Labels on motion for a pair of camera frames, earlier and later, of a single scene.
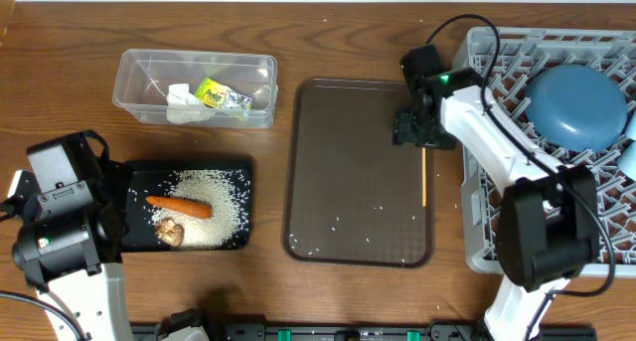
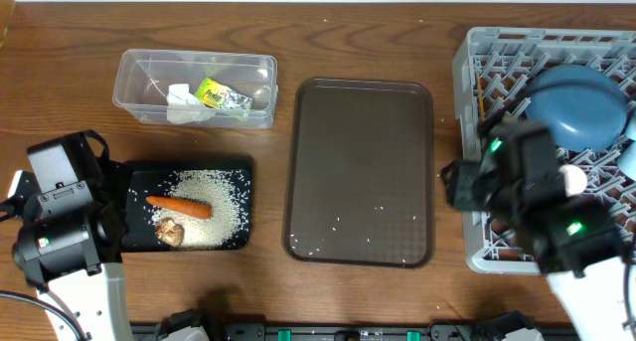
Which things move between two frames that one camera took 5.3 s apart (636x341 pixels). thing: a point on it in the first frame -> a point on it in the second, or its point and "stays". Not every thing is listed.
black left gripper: [116, 174] stays
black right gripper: [405, 132] -> [457, 187]
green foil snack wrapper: [218, 95] stays
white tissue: [183, 106] stays
